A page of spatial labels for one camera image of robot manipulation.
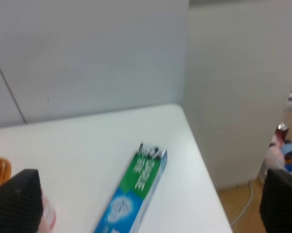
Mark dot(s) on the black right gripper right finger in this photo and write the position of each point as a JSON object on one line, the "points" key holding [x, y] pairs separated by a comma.
{"points": [[276, 203]]}

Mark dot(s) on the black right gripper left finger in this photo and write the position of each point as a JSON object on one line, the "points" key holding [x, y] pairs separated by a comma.
{"points": [[21, 206]]}

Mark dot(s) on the green blue toothpaste box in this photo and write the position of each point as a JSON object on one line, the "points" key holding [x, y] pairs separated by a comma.
{"points": [[126, 209]]}

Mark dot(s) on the pink bottle white cap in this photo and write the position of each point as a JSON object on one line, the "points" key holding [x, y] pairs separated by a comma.
{"points": [[48, 218]]}

